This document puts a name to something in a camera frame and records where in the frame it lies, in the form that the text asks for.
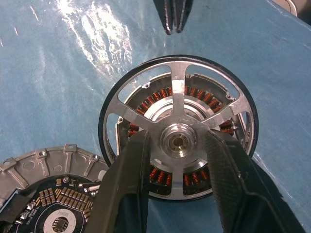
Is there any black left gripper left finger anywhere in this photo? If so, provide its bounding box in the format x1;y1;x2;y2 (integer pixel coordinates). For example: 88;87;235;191
84;130;152;233

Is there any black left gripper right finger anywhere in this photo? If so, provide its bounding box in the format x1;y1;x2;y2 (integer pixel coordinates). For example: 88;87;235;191
205;129;306;233

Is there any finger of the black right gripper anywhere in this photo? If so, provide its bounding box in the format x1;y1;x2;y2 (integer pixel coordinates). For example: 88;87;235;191
154;0;175;36
173;0;194;33

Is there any white round cap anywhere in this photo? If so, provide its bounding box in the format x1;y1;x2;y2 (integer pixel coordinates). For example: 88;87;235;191
0;143;110;233

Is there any black spoked motor rotor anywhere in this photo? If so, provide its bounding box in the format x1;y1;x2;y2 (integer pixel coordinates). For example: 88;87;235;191
98;55;259;201

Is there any silver motor stator housing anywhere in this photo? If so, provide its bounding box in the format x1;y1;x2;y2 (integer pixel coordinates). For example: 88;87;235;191
114;72;253;199

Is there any blue table cloth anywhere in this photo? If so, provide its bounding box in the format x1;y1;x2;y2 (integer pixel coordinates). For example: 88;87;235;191
0;0;311;233

